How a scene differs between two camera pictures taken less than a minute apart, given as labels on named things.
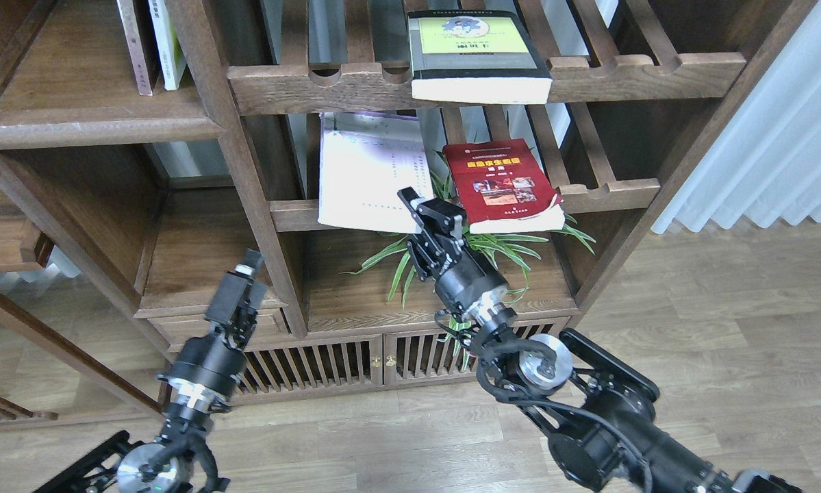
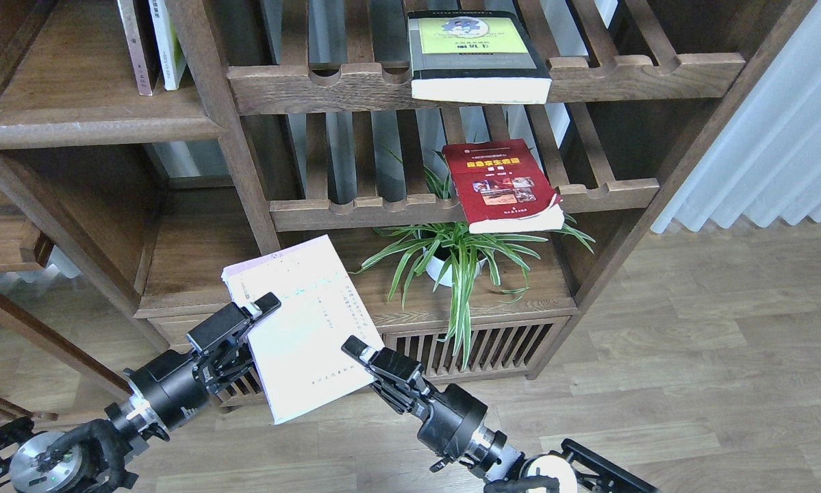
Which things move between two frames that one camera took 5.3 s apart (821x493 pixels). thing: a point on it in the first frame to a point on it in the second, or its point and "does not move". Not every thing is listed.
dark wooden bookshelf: x=409 y=173 does not move
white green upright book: x=171 y=58 does not move
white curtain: x=783 y=154 does not move
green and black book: x=476 y=57 does not move
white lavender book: x=364 y=160 to x=298 y=348
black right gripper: x=462 y=279 to x=452 y=418
